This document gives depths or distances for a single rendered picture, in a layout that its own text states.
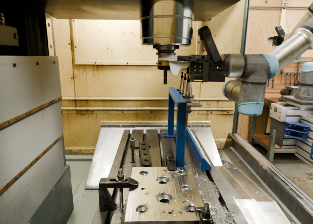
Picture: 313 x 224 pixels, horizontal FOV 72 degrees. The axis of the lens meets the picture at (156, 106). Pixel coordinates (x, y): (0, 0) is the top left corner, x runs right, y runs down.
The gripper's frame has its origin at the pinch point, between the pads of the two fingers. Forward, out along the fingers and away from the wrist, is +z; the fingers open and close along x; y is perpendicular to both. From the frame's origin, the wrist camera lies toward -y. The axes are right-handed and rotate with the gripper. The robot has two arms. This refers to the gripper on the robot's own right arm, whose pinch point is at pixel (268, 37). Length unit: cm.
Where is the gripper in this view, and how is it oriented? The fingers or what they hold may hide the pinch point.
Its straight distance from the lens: 217.5
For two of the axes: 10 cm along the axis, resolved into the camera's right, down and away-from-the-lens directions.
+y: 1.2, 9.6, 2.6
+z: -2.6, -2.2, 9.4
